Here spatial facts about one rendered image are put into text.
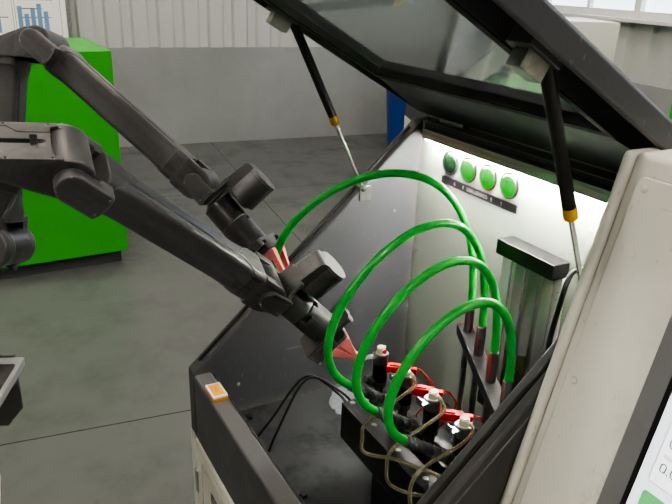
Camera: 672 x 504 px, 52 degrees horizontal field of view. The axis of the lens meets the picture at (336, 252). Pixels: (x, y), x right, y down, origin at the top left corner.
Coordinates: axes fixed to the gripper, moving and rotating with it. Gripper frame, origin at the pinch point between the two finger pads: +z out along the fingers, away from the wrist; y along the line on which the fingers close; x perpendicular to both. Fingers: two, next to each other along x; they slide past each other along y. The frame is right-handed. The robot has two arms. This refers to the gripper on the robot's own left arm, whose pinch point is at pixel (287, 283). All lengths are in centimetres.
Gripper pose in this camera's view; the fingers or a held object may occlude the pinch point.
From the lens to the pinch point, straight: 125.5
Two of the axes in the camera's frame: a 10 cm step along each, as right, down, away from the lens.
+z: 6.6, 7.5, -0.3
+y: 2.0, -1.4, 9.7
